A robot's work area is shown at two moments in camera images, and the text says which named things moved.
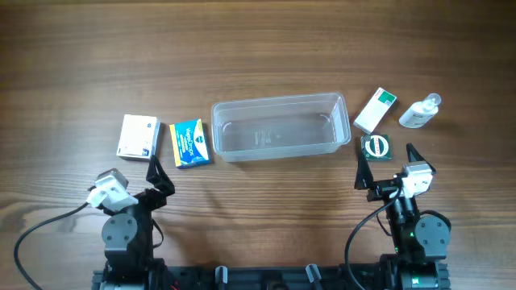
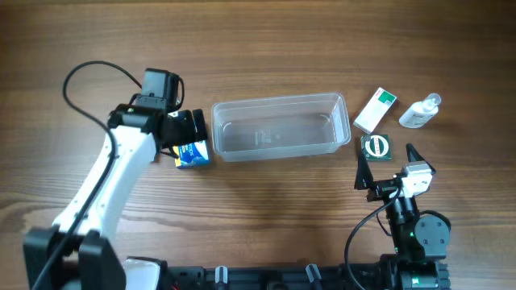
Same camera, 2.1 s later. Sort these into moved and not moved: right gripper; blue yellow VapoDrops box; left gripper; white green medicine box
Moved: left gripper
Not moved: blue yellow VapoDrops box; right gripper; white green medicine box
